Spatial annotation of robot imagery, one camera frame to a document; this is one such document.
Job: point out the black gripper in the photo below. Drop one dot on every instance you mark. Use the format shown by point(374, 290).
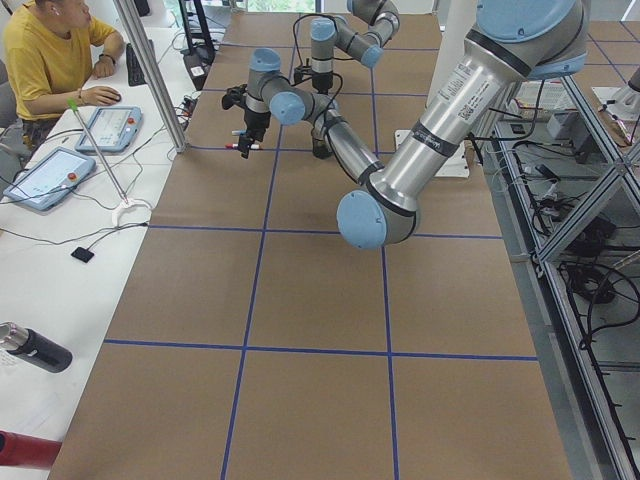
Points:
point(254, 121)

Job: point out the red pen white body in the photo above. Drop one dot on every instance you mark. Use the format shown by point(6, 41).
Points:
point(236, 146)

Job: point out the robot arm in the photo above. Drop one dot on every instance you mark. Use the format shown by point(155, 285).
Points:
point(328, 33)
point(509, 42)

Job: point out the black mesh pen holder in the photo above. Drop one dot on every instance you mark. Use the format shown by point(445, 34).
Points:
point(320, 147)

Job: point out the upper teach pendant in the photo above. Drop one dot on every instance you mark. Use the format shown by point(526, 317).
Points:
point(115, 127)

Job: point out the teach pendant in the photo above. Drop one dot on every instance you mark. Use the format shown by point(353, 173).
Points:
point(51, 180)
point(115, 127)

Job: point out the metal rod green tip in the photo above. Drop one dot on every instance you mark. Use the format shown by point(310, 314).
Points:
point(121, 192)

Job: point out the small black square pad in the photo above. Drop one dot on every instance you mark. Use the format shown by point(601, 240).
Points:
point(85, 255)

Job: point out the lower teach pendant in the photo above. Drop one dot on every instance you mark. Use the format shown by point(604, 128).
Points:
point(51, 180)

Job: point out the person in yellow shirt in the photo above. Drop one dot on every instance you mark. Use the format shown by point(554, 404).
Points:
point(52, 48)

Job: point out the black cylinder bottle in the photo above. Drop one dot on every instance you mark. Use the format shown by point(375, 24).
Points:
point(34, 348)

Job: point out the red cylinder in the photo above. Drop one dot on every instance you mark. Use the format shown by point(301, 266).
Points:
point(24, 451)

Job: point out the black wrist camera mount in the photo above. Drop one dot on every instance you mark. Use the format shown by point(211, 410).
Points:
point(235, 97)

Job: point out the aluminium frame post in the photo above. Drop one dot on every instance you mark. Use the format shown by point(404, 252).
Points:
point(136, 33)

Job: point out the aluminium frame rail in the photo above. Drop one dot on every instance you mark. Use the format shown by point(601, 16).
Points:
point(562, 162)

